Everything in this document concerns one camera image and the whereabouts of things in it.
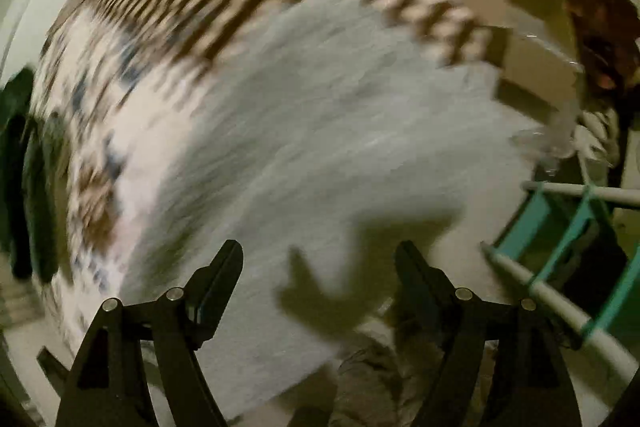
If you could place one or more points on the white floral blanket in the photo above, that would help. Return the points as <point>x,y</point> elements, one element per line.
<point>127,109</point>

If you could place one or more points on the dark red bag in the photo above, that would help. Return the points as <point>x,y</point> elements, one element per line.
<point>607,33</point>

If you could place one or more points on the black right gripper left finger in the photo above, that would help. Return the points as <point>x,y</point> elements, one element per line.
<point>107,385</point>

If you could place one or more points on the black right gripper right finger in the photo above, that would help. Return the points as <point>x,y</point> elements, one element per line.
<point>530,385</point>

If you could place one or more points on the grey fluffy pants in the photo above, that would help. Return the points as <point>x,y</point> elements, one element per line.
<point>331,138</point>

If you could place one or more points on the dark green clothes pile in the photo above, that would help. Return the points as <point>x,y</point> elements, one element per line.
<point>35,152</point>

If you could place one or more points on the cardboard box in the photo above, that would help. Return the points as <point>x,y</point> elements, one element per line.
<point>533,45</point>

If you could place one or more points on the teal white drying rack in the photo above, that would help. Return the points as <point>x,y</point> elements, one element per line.
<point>563,247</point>

